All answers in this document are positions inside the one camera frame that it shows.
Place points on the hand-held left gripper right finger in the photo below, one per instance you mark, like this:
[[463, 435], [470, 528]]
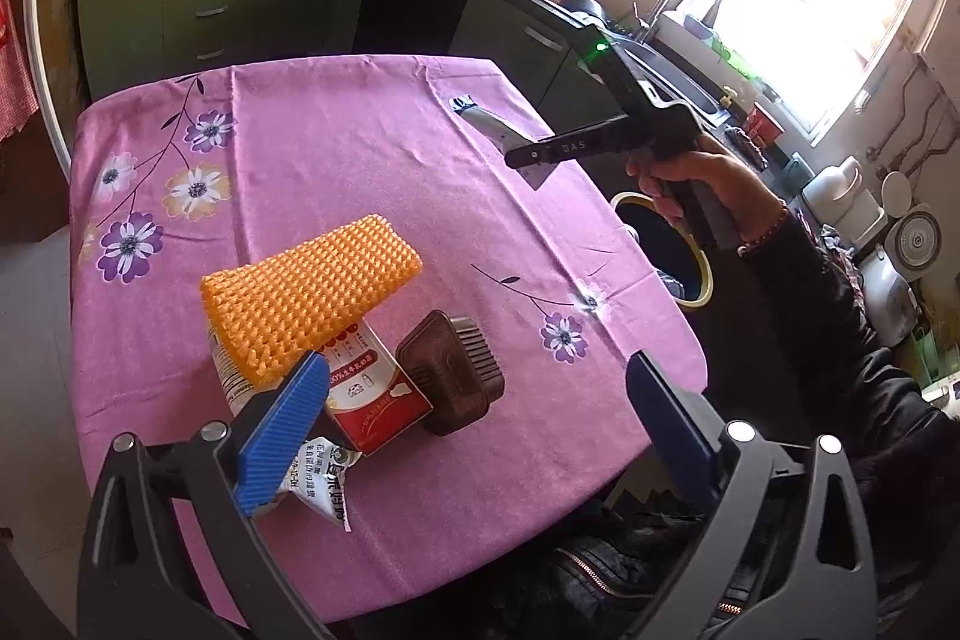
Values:
[[667, 430]]

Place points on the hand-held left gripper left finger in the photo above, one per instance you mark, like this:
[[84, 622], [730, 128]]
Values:
[[281, 437]]

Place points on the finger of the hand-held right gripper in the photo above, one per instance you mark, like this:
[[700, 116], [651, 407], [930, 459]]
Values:
[[525, 153]]

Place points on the silver snack wrapper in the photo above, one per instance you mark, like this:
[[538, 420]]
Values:
[[322, 482]]

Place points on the white pill bottle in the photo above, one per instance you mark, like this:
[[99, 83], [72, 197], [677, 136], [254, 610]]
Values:
[[225, 377]]

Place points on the red white milk carton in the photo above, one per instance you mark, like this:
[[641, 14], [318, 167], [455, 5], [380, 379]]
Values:
[[367, 392]]

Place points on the yellow-rimmed trash bin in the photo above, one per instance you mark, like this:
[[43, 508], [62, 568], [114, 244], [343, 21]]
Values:
[[675, 257]]

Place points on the orange spiky foam mat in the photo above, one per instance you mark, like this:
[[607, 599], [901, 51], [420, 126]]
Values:
[[315, 287]]

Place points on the brown plastic tray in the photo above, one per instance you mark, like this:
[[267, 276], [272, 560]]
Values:
[[450, 377]]

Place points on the person's right forearm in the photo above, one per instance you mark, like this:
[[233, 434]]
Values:
[[840, 325]]

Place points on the person's right hand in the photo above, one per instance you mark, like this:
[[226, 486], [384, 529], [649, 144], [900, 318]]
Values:
[[720, 175]]

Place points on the steel sink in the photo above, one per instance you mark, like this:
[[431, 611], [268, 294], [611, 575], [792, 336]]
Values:
[[675, 78]]

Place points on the dark base cabinets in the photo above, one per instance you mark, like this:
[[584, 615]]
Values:
[[517, 48]]

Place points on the steel faucet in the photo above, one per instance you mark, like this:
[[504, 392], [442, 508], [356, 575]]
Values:
[[660, 10]]

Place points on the red cup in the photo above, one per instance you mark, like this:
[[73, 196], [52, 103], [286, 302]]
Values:
[[763, 123]]

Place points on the black pot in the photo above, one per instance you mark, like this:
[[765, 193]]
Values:
[[581, 6]]

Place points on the person's black jacket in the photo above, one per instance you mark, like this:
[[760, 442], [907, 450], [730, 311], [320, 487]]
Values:
[[750, 572]]

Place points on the pink floral tablecloth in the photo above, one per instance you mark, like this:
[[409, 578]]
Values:
[[337, 160]]

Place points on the white plastic jug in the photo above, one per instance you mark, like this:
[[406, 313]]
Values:
[[840, 197]]

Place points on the green base cabinets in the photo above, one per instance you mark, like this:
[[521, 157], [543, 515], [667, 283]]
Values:
[[210, 3]]

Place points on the sliding glass door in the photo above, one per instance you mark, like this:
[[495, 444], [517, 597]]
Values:
[[45, 48]]

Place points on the red checked apron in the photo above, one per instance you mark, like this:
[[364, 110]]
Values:
[[11, 70]]

